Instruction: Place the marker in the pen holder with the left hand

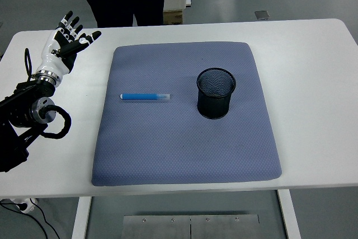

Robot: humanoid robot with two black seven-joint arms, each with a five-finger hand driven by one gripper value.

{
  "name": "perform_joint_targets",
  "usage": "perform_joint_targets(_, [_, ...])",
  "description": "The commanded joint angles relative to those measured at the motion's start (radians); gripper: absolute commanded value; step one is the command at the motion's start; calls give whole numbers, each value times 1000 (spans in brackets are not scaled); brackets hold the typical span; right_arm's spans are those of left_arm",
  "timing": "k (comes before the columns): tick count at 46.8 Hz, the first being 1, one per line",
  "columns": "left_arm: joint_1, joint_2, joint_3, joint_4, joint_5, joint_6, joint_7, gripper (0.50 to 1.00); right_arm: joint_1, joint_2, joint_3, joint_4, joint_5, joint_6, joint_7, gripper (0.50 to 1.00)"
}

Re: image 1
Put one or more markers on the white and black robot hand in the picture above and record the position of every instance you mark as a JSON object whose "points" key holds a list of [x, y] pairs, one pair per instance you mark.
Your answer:
{"points": [[53, 60]]}

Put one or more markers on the black mesh pen holder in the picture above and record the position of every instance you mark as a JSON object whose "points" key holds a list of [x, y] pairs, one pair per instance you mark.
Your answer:
{"points": [[214, 107]]}

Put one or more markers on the blue-grey quilted mat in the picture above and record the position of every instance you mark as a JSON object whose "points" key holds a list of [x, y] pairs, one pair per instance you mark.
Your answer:
{"points": [[181, 144]]}

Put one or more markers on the white base bar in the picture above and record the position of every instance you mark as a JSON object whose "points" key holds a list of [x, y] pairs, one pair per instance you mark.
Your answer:
{"points": [[188, 3]]}

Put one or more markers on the white power strip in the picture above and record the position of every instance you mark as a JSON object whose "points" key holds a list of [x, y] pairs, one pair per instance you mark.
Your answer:
{"points": [[26, 206]]}

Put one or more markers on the blue marker with clear cap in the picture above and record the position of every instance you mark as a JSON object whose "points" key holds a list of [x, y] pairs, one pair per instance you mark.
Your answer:
{"points": [[142, 96]]}

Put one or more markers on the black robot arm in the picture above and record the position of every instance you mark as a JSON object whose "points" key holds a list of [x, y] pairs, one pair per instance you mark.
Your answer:
{"points": [[22, 113]]}

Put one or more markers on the brown cardboard box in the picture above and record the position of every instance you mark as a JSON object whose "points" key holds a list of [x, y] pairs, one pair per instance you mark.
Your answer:
{"points": [[173, 17]]}

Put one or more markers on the grey metal plate with screws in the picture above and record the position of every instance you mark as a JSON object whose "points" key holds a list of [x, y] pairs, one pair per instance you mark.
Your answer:
{"points": [[167, 227]]}

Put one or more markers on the grey metal floor cover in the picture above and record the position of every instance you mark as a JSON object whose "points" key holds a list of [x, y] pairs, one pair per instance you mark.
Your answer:
{"points": [[262, 15]]}

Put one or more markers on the white table leg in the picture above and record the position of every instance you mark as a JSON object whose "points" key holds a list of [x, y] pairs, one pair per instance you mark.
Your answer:
{"points": [[289, 216], [81, 219]]}

